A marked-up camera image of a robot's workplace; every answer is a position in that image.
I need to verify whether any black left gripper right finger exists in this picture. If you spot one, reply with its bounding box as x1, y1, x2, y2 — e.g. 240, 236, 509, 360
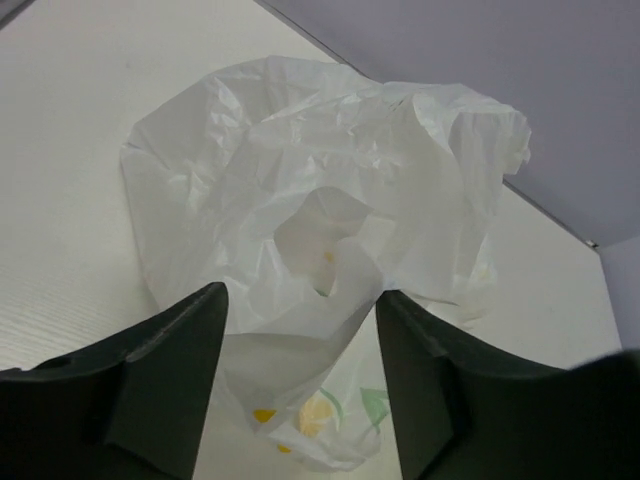
376, 291, 639, 479

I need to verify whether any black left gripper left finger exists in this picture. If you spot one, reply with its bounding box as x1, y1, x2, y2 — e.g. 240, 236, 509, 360
1, 283, 229, 479

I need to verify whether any white plastic bag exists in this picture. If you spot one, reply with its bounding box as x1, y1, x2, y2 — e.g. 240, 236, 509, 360
120, 56, 503, 472

